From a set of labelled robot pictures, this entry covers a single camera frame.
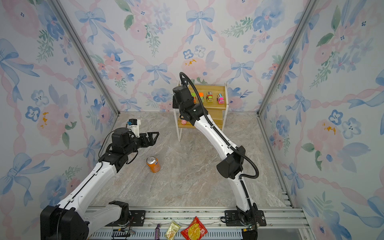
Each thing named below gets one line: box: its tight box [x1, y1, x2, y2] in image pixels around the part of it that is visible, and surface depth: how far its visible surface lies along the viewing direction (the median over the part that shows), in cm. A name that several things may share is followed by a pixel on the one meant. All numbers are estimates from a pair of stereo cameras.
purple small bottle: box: [154, 223, 161, 240], surface depth 72 cm
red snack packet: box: [180, 216, 208, 240], surface depth 71 cm
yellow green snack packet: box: [164, 220, 181, 240], surface depth 71 cm
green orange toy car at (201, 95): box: [198, 92, 205, 103], surface depth 81 cm
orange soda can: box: [146, 155, 161, 173], surface depth 84 cm
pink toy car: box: [217, 93, 225, 104], surface depth 80 cm
